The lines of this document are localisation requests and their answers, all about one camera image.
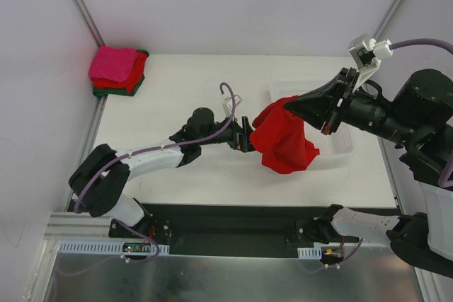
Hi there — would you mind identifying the red t shirt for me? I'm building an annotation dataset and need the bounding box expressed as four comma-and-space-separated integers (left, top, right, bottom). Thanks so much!
250, 95, 320, 175
92, 50, 149, 94

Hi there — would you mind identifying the white plastic basket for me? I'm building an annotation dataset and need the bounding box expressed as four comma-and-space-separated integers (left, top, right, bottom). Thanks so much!
269, 79, 354, 163

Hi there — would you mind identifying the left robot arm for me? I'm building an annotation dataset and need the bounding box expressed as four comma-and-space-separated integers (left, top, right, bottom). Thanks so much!
69, 108, 254, 238

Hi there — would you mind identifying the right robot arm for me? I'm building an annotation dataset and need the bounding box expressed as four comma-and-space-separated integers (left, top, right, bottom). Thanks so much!
284, 69, 452, 277

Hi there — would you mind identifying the folded red t shirt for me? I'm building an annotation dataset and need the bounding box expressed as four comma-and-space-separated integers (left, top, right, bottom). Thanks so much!
92, 50, 149, 94

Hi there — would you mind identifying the folded pink t shirt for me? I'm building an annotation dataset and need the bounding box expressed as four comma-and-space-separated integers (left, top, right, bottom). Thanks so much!
88, 46, 137, 83

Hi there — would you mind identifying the folded green t shirt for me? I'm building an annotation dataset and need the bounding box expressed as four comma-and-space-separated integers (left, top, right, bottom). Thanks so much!
92, 47, 150, 98

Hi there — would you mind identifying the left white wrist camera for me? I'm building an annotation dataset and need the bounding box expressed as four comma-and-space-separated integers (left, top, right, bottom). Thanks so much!
222, 93, 242, 117

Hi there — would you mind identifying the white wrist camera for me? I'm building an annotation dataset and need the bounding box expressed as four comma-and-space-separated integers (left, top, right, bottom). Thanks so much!
222, 93, 242, 117
348, 34, 393, 89

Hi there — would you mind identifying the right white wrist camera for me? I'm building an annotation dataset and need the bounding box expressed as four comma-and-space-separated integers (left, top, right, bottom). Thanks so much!
348, 34, 393, 89

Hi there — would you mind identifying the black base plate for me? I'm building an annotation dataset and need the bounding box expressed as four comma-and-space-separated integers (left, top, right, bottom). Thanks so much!
108, 202, 360, 257

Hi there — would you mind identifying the right grey cable duct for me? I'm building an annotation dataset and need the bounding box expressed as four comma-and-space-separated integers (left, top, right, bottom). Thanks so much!
297, 246, 323, 260

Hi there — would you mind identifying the grey cable duct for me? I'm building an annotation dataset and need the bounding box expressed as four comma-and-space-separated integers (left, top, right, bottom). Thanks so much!
59, 240, 156, 256
297, 246, 323, 260

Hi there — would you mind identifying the left grey cable duct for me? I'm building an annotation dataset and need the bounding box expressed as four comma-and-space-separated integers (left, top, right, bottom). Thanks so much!
59, 240, 156, 256

